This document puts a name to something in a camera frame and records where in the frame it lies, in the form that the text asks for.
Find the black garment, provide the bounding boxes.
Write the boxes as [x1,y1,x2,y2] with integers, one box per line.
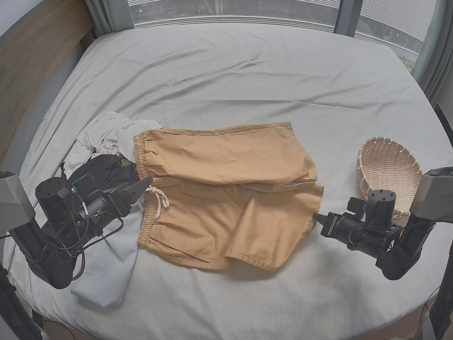
[59,154,138,190]

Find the bed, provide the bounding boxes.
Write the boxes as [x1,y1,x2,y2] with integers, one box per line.
[0,0,453,340]

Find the tan shorts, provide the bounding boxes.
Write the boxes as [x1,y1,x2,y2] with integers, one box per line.
[132,121,325,272]

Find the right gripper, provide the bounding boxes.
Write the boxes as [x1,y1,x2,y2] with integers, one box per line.
[320,211,367,245]

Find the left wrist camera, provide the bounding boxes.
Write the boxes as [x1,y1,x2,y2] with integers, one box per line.
[72,173,97,196]

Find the grey-green curtain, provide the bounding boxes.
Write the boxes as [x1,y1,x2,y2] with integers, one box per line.
[76,0,137,37]
[411,0,453,110]

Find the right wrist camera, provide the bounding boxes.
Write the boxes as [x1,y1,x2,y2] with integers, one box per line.
[346,196,367,221]

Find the round woven basket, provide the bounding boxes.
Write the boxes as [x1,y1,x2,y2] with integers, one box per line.
[356,137,424,220]

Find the green garment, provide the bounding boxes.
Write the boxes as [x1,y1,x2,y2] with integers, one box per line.
[118,153,137,176]

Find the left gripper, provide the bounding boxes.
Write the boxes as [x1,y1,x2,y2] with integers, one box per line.
[84,176,154,231]

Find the white garment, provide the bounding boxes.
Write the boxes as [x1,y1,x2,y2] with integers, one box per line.
[65,111,163,176]

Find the pale blue garment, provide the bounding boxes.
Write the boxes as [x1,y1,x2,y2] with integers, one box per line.
[70,211,146,310]

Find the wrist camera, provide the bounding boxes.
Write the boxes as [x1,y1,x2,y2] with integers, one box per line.
[346,196,367,221]
[72,173,97,196]

